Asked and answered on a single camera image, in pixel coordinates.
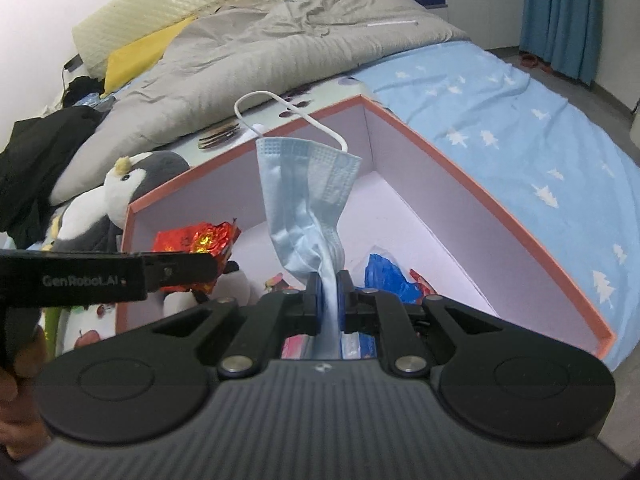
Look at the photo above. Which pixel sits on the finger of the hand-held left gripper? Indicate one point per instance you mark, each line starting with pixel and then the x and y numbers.
pixel 190 266

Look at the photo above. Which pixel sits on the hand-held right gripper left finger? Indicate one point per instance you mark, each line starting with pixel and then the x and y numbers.
pixel 313 305

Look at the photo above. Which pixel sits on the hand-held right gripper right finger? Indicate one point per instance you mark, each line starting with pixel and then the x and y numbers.
pixel 344 305

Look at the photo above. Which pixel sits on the red foil packet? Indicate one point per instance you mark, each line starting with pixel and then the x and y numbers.
pixel 200 237

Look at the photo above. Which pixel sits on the small panda plush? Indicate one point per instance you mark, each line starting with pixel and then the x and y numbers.
pixel 235 282

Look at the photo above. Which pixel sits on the blue white plastic packet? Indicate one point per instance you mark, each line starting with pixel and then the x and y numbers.
pixel 385 280

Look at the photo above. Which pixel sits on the blue face mask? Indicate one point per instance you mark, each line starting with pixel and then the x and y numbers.
pixel 300 200

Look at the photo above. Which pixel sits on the orange cardboard box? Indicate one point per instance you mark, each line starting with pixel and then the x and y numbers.
pixel 450 200

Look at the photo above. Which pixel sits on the person's left hand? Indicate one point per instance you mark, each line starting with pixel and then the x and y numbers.
pixel 25 385

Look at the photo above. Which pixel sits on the grey white penguin plush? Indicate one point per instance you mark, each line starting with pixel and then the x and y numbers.
pixel 85 215

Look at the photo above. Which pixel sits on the black clothing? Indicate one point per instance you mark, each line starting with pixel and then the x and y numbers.
pixel 35 160

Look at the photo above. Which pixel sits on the yellow pillow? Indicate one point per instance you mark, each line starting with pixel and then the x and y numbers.
pixel 135 55

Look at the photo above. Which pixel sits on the grey duvet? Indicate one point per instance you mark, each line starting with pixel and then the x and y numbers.
pixel 275 45

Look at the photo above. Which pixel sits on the light blue tree-print sheet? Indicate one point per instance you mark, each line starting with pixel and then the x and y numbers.
pixel 500 110

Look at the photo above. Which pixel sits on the red slipper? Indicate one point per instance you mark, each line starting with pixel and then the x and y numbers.
pixel 532 60

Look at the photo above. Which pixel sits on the grey cabinet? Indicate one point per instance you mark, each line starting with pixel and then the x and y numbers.
pixel 480 0

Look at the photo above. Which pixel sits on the blue curtain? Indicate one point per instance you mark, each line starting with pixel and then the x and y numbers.
pixel 560 10

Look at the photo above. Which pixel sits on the black wall socket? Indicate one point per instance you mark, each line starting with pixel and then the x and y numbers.
pixel 73 62

